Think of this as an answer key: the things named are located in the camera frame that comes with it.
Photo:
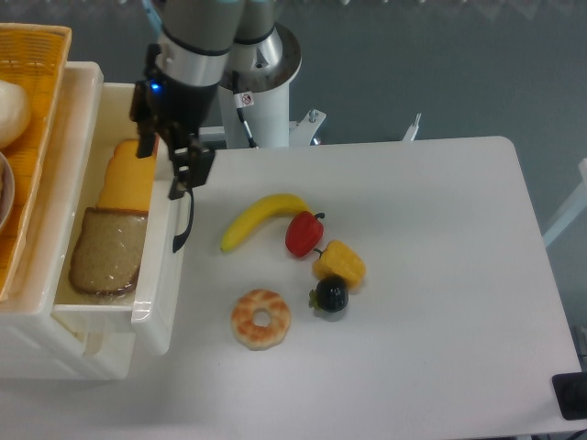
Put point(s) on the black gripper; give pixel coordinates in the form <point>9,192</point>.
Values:
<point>164,107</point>

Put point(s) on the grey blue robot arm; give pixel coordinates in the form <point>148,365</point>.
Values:
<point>182,72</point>

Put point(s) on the upper white open drawer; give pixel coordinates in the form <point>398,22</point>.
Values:
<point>148,311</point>

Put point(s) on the white plastic drawer cabinet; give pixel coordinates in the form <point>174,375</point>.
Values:
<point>34,344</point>

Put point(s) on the yellow cheese slices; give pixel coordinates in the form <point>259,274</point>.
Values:
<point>128,179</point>

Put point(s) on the yellow banana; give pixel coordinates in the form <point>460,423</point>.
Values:
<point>267,207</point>

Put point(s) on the brown bread slice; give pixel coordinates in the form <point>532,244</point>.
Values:
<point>107,255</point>

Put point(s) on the red bell pepper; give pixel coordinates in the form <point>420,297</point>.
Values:
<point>304,233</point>

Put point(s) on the white steamed bun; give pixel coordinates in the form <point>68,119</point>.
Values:
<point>15,112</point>

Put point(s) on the yellow wicker basket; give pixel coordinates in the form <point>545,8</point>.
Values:
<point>33,57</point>

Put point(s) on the grey bowl edge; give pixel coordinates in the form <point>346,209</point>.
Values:
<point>8,190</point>

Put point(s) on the yellow bell pepper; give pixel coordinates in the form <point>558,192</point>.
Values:
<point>338,259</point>

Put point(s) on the dark purple mangosteen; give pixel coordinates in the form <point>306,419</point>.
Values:
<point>330,295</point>

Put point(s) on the black device at edge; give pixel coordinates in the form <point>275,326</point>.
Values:
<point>570,390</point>

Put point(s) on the black drawer handle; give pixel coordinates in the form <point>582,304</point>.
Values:
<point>186,222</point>

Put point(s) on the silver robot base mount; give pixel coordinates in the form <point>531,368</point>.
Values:
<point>254,92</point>

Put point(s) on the toasted ring donut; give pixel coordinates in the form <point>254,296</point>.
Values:
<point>260,319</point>

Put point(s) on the white table frame bracket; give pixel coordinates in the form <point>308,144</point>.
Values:
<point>413,129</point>

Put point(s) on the white frame at right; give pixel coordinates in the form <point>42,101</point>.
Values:
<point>568,211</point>

